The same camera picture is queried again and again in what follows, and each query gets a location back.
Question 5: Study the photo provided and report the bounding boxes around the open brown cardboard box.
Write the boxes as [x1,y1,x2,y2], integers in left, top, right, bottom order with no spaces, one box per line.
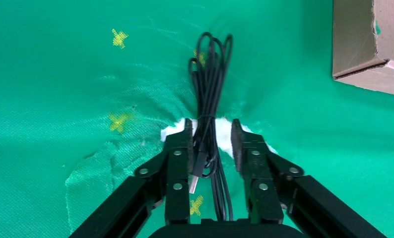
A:
[332,0,394,98]

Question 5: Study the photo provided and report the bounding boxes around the thin black USB cable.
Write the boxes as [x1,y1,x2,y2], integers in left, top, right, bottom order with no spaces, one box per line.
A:
[188,32,234,221]

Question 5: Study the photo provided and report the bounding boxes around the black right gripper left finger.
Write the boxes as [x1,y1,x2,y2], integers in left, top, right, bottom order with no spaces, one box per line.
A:
[68,118,195,238]

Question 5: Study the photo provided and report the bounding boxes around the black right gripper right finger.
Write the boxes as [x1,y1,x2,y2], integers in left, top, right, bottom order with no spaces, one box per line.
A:
[231,118,389,238]

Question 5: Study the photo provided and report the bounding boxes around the green table cloth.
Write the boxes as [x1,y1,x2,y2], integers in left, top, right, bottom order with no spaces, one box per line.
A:
[0,0,394,238]

